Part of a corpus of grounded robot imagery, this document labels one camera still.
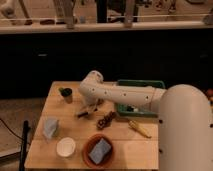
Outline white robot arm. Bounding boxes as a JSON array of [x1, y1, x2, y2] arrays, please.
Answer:
[[79, 70, 213, 171]]

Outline white paper cup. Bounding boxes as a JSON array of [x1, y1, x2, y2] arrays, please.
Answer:
[[56, 137, 76, 157]]

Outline brown grape bunch toy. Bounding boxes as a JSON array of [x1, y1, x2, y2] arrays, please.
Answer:
[[96, 111, 116, 130]]

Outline small potted green plant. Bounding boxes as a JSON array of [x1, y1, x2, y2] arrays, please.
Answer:
[[59, 87, 73, 103]]

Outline terracotta orange bowl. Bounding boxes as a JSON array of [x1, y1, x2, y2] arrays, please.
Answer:
[[82, 134, 115, 169]]

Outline blue sponge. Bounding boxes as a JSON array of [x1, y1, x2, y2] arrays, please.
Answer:
[[89, 138, 111, 164]]

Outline yellow corn cob toy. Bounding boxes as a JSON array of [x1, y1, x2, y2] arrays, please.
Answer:
[[128, 120, 152, 138]]

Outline light blue crumpled cloth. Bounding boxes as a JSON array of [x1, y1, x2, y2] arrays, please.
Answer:
[[43, 118, 59, 139]]

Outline green plastic tray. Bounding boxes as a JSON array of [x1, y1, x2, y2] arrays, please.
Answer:
[[115, 79, 165, 118]]

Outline black metal stand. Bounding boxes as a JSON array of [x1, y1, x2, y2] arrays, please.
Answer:
[[19, 120, 30, 171]]

